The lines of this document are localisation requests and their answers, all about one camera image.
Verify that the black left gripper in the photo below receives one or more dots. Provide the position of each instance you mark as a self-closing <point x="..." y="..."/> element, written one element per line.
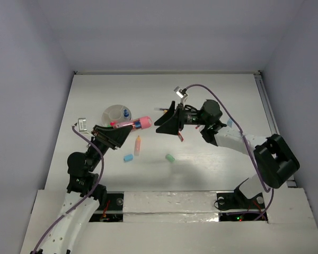
<point x="104" y="138"/>

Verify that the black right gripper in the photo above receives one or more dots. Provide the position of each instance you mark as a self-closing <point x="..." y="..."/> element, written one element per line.
<point x="171" y="125"/>

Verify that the blue capped glue bottle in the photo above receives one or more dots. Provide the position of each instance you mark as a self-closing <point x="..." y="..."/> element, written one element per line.
<point x="126" y="113"/>

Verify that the pink crayon bottle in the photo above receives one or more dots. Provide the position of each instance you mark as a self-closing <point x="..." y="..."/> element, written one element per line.
<point x="141" y="123"/>

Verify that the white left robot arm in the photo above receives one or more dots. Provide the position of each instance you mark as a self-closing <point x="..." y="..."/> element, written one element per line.
<point x="84" y="193"/>

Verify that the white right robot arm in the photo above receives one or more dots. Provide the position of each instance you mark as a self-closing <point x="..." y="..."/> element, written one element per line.
<point x="271" y="157"/>

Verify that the red gel pen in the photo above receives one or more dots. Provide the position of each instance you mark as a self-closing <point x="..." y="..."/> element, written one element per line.
<point x="180" y="137"/>

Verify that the white round pen holder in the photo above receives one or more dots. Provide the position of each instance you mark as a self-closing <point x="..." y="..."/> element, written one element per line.
<point x="114" y="113"/>

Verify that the pink pencil-shaped highlighter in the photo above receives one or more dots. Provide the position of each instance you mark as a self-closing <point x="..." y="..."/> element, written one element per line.
<point x="137" y="146"/>

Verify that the blue eraser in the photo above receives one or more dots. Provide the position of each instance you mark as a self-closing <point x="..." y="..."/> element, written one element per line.
<point x="128" y="158"/>

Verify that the green eraser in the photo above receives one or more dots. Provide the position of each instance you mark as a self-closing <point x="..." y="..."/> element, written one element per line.
<point x="170" y="158"/>

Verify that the pale blue highlighter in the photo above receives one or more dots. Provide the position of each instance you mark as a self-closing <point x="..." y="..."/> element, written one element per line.
<point x="229" y="123"/>

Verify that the foil covered front beam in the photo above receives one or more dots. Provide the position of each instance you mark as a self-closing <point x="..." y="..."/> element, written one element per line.
<point x="170" y="207"/>

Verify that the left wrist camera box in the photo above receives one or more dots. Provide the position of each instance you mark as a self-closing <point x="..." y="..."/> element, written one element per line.
<point x="81" y="125"/>

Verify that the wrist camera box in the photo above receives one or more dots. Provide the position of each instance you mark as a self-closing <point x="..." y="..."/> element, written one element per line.
<point x="182" y="93"/>
<point x="81" y="125"/>

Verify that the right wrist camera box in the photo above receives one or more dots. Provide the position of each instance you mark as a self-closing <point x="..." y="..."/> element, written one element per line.
<point x="182" y="93"/>

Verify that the aluminium side rail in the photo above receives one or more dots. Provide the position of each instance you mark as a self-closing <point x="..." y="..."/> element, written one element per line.
<point x="266" y="104"/>

